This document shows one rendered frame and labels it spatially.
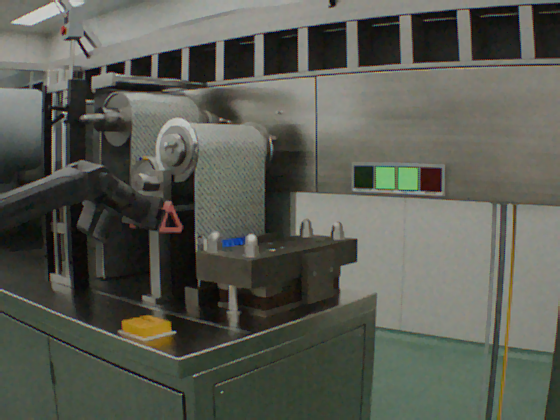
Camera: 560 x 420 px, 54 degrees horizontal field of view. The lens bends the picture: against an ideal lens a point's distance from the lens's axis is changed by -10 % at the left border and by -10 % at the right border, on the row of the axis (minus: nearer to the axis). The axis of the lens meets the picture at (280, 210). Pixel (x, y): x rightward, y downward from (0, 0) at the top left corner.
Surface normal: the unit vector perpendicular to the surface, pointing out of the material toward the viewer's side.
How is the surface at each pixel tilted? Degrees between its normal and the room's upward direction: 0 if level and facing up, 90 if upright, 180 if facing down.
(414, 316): 90
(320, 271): 90
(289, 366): 90
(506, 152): 90
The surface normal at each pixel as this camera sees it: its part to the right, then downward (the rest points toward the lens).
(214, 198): 0.78, 0.06
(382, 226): -0.63, 0.07
